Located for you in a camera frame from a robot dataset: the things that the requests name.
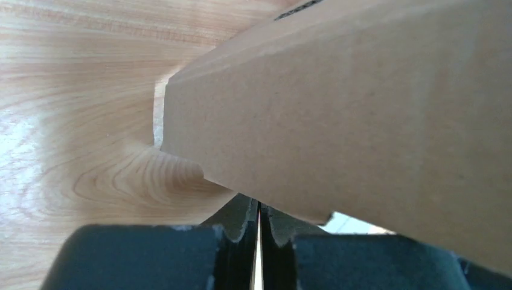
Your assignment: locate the brown cardboard box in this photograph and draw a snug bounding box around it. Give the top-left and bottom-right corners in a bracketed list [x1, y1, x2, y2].
[161, 1, 511, 276]

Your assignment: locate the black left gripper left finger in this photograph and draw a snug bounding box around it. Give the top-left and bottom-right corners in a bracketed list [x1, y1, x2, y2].
[42, 194, 258, 289]

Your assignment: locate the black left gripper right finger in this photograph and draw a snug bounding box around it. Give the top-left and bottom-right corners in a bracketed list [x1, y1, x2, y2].
[260, 205, 470, 289]

